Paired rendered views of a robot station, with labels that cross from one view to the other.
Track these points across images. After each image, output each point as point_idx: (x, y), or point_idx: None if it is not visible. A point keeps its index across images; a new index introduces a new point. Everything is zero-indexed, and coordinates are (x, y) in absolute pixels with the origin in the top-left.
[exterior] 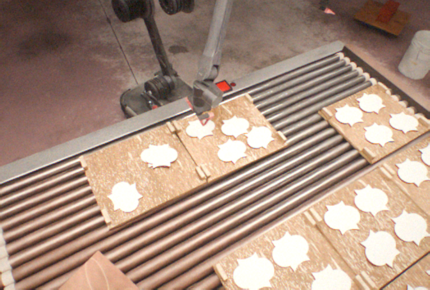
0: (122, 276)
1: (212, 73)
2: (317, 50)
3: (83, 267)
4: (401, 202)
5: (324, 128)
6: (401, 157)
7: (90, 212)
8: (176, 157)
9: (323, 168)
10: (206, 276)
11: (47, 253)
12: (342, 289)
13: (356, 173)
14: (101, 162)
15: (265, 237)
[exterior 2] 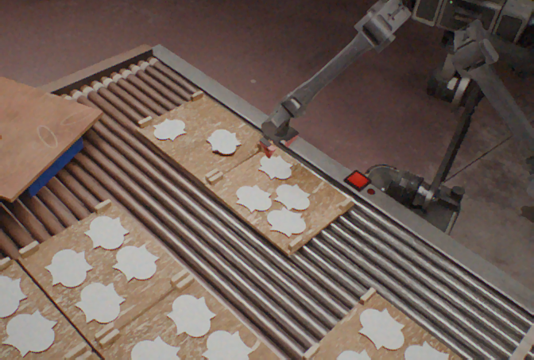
0: (81, 129)
1: (289, 105)
2: (524, 290)
3: (87, 107)
4: None
5: (347, 306)
6: None
7: (152, 116)
8: (224, 152)
9: (267, 300)
10: None
11: (109, 103)
12: (96, 312)
13: (274, 344)
14: (203, 108)
15: (148, 241)
